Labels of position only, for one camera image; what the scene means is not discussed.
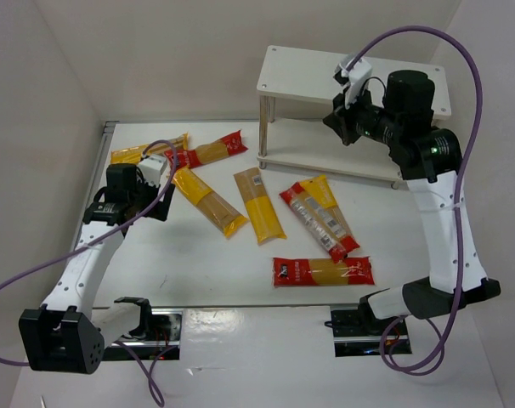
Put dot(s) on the red spaghetti bag front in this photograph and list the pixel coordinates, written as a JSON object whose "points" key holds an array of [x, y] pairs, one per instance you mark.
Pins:
{"points": [[322, 272]]}

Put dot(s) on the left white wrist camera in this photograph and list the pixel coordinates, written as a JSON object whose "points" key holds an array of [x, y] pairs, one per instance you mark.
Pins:
{"points": [[152, 168]]}

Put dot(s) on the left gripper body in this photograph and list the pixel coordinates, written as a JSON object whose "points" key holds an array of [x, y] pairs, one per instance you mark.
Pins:
{"points": [[162, 202]]}

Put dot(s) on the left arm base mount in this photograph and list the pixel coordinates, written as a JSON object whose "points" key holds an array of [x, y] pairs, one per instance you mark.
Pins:
{"points": [[155, 336]]}

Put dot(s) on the yellow spaghetti bag top left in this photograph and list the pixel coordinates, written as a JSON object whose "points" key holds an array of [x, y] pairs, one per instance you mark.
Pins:
{"points": [[133, 155]]}

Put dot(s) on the white two-tier shelf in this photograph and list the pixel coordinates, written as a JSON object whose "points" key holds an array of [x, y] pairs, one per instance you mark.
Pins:
{"points": [[306, 76]]}

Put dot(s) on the red spaghetti bag with label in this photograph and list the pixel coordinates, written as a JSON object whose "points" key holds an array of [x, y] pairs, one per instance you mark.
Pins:
{"points": [[327, 231]]}

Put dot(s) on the yellow spaghetti bag centre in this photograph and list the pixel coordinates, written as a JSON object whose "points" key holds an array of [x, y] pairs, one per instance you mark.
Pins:
{"points": [[258, 205]]}

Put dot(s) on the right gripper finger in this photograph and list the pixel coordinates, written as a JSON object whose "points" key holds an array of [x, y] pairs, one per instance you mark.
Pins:
{"points": [[339, 102], [339, 126]]}

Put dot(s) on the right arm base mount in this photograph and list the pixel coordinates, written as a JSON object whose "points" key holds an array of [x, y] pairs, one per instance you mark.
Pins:
{"points": [[353, 338]]}

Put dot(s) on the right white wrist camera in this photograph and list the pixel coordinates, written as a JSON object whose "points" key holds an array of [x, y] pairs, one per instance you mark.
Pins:
{"points": [[351, 80]]}

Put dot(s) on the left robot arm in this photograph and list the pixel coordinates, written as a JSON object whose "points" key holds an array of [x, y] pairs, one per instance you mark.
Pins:
{"points": [[62, 334]]}

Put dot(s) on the red spaghetti bag top centre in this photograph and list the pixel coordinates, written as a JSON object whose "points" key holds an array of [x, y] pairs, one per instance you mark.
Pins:
{"points": [[227, 146]]}

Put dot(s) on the yellow spaghetti bag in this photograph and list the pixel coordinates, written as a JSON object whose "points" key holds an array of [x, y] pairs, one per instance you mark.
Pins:
{"points": [[213, 206], [320, 190], [133, 155], [258, 205]]}

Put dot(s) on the yellow spaghetti bag right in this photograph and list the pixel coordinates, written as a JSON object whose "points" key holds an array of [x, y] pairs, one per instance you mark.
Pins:
{"points": [[320, 190]]}

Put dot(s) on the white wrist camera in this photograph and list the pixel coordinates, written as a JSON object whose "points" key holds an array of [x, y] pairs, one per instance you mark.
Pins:
{"points": [[351, 80], [152, 168]]}

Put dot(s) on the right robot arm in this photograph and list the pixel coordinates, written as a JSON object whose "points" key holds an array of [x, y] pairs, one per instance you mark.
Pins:
{"points": [[429, 160]]}

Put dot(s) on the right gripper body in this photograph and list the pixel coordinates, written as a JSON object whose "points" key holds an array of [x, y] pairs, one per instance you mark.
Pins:
{"points": [[342, 123]]}

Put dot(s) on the aluminium table edge rail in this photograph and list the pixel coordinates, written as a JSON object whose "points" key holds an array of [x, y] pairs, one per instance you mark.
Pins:
{"points": [[99, 162]]}

